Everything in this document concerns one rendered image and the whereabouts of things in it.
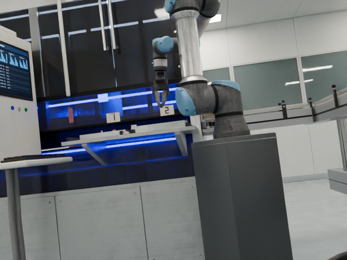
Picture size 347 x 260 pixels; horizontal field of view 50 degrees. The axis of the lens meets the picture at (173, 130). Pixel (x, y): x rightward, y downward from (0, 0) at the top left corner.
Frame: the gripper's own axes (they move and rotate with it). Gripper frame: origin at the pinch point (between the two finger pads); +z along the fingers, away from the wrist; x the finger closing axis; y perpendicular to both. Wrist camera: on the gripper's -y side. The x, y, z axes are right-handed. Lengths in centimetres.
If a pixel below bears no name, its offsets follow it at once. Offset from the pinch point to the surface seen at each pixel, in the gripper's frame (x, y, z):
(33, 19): 84, 41, -61
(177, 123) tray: -8.7, -6.2, 9.9
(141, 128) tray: 10.2, -4.9, 11.6
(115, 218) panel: 33, 32, 66
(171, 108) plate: -3.6, 32.2, -0.2
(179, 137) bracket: -9.0, 0.9, 17.1
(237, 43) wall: -106, 494, -145
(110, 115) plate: 34.7, 34.6, 2.8
